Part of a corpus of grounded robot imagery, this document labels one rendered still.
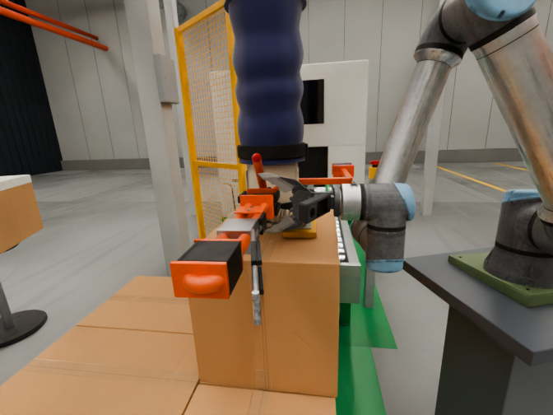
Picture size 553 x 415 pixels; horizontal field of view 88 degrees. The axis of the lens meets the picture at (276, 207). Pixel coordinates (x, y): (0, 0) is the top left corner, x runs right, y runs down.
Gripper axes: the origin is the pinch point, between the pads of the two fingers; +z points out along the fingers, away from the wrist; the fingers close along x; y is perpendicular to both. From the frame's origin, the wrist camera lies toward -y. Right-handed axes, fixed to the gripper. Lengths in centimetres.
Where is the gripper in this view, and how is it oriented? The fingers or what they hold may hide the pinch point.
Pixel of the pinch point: (257, 204)
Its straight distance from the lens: 71.2
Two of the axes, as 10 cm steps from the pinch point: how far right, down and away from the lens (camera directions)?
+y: 1.3, -2.7, 9.6
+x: -0.4, -9.6, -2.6
